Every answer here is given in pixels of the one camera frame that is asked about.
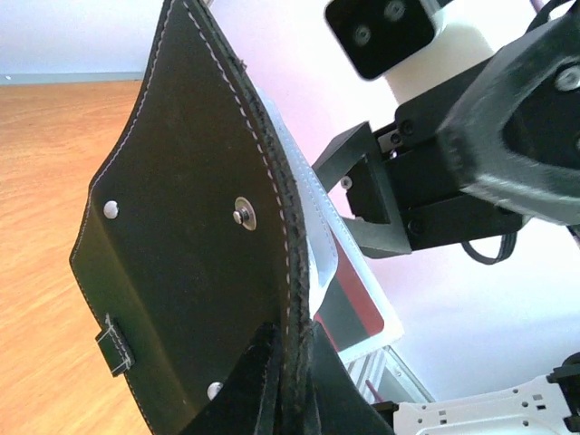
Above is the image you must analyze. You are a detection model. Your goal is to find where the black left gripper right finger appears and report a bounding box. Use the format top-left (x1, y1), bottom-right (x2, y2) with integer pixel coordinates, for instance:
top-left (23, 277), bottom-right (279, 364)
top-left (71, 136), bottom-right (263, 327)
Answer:
top-left (305, 322), bottom-right (393, 434)

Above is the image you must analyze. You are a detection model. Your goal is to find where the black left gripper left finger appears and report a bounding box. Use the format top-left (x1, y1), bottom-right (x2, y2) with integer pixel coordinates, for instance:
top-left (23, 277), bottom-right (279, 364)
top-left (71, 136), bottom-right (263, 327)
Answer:
top-left (181, 323), bottom-right (282, 435)

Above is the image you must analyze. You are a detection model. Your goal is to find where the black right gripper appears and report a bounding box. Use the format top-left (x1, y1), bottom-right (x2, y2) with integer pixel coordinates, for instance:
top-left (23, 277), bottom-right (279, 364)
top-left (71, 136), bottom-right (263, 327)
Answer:
top-left (313, 8), bottom-right (579, 258)

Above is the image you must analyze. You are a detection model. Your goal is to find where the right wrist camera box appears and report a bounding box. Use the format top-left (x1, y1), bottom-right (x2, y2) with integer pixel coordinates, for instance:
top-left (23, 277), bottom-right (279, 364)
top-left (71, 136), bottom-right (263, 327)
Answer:
top-left (324, 0), bottom-right (493, 103)

